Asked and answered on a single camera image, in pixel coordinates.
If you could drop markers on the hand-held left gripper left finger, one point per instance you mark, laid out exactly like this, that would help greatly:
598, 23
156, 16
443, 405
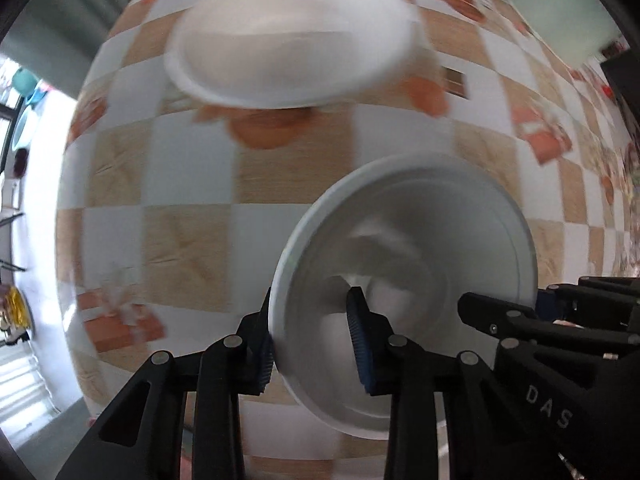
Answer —
265, 360

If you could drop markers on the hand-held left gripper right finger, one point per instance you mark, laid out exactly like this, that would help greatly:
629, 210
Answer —
360, 340

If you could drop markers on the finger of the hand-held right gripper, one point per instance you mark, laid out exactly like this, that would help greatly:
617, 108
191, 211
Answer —
525, 325
600, 305

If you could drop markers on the white foam bowl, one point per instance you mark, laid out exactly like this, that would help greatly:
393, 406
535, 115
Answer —
290, 35
440, 220

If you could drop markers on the checked printed tablecloth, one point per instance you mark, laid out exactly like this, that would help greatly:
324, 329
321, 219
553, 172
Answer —
175, 185

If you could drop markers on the yellow object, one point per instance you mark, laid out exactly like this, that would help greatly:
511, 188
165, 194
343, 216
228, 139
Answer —
15, 307

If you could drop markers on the pale green plate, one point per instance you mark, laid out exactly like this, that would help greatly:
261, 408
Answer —
565, 10

